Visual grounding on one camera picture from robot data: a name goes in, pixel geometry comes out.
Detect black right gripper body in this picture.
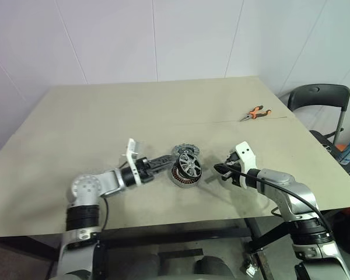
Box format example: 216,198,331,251
224,151,243,186

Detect motor stator with copper windings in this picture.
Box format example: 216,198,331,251
168,162,205,191

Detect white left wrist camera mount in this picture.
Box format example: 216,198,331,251
122,138,143,188

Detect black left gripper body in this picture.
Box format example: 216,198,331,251
135,158,159,184

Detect silver disc wheel part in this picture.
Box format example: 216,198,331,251
176,153,204,180

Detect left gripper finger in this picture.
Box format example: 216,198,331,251
150,153,176,172
145,173,164,184

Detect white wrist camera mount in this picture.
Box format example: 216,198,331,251
122,138,143,188
234,141,257,190

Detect dark grey rounded shape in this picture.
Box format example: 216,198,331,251
194,255,235,280

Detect orange handled pliers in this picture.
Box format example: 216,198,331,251
240,105,273,123

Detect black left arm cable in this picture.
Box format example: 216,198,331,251
100,151,130,233

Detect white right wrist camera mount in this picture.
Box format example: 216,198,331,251
234,141,257,190

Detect silver spoked gear plate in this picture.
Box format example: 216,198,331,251
171,143,201,158

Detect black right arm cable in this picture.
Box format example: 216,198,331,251
226,166,334,235

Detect small metal clamp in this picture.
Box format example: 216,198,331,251
244,250,267,275

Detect black folding chair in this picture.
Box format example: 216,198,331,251
286,83,350,147

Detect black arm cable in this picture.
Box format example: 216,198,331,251
226,166,334,235
100,151,130,233

